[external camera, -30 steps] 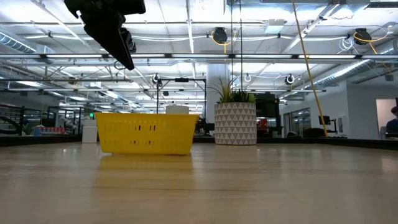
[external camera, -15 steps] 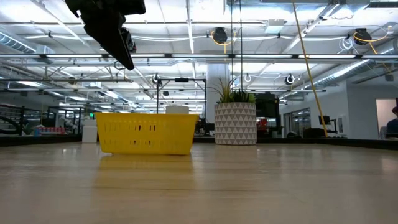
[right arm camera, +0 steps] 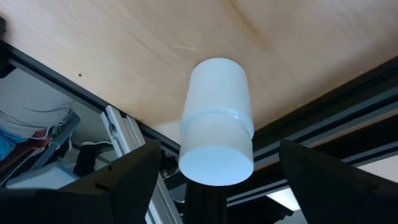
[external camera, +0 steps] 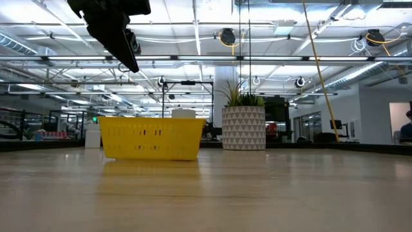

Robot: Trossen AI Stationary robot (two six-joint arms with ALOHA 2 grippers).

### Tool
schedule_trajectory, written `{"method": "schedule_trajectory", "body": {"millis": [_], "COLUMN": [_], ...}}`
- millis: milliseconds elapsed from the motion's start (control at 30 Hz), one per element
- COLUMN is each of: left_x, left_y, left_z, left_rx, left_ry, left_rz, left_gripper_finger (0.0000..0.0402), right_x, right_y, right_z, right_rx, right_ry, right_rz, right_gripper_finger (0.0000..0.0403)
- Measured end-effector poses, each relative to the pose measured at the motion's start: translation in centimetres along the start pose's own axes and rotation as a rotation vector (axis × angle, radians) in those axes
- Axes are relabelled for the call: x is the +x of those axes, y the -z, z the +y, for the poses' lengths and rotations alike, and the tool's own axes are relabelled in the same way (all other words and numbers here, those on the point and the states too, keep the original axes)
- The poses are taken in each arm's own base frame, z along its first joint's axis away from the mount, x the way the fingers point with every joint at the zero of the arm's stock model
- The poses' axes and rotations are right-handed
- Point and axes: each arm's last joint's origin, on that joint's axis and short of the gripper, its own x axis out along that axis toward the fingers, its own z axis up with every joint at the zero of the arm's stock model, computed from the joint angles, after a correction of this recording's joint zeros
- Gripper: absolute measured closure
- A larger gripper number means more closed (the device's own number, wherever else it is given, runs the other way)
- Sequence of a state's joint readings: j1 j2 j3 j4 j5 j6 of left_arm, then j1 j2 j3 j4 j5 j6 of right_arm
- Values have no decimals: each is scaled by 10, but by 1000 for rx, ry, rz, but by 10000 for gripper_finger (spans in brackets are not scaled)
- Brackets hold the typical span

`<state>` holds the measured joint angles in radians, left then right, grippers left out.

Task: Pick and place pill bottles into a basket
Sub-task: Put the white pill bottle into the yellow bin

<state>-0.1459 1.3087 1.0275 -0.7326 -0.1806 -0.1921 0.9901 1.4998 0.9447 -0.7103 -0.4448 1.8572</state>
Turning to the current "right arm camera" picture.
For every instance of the silver aluminium extrusion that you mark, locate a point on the silver aluminium extrusion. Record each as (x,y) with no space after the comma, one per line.
(119,130)

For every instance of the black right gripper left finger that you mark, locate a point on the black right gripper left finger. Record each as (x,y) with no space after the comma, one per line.
(124,186)

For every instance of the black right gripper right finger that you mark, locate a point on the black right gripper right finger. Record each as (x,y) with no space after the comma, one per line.
(335,193)

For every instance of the black aluminium table frame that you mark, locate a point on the black aluminium table frame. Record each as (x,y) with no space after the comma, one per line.
(311,118)

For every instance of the person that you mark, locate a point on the person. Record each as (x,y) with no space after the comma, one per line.
(28,105)

